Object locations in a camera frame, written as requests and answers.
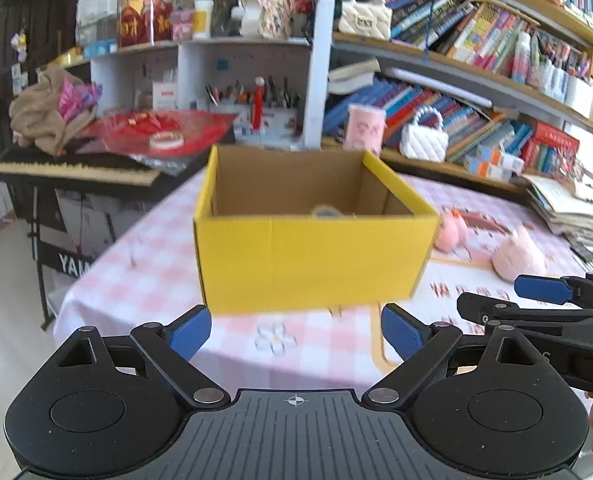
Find clear tape roll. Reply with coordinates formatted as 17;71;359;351
149;131;184;150

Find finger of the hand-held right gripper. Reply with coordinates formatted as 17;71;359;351
514;272;593;307
456;291;593;334

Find cream quilted handbag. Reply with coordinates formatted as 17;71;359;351
337;0;393;42

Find wooden bookshelf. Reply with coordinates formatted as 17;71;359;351
326;0;593;201

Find black keyboard stand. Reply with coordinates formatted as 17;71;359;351
26;185;127;331

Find red gift bag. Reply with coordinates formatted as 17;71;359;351
116;0;174;50

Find dark brown door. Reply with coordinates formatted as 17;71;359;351
0;0;84;161

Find white paper cup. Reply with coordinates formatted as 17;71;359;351
192;0;213;40

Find white box red label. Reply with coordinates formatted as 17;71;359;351
152;80;178;111

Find black electronic keyboard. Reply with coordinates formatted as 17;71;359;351
0;130;237;192

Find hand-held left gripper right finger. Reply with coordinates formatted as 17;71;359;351
361;302;544;408

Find white figurine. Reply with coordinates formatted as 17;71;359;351
231;0;270;37

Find row of stationery bottles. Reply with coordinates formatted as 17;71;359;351
511;30;593;116

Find beige plush cloth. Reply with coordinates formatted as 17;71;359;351
9;64;102;156

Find red book set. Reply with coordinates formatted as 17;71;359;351
521;120;582;181

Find white shelf unit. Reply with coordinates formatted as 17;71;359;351
76;0;337;151

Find red tassel ornament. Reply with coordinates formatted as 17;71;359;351
253;76;267;130

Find pink plush toy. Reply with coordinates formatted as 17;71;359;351
491;227;547;281
433;209;469;253

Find floral fabric bag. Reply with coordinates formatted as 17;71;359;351
259;0;296;40

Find pen holder with pencils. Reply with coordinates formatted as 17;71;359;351
205;76;302;133

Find stack of magazines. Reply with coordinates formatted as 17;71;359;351
523;174;593;248

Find white quilted handbag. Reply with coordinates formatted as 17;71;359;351
399;106;449;162

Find row of colourful books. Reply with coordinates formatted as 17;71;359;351
323;77;534;163
389;0;527;68

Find pink shiny wrapper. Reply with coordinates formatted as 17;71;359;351
59;77;102;121

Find pink checkered tablecloth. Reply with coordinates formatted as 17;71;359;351
51;170;593;401

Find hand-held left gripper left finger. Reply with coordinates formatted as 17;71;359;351
56;305;232;408

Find pink cylinder holder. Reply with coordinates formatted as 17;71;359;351
345;104;386;157

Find red plastic sheet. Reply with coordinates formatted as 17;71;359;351
79;110;237;158

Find blue orange white box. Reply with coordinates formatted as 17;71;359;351
463;155;513;182
479;145;526;171

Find yellow cardboard box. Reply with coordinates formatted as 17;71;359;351
193;144;441;317

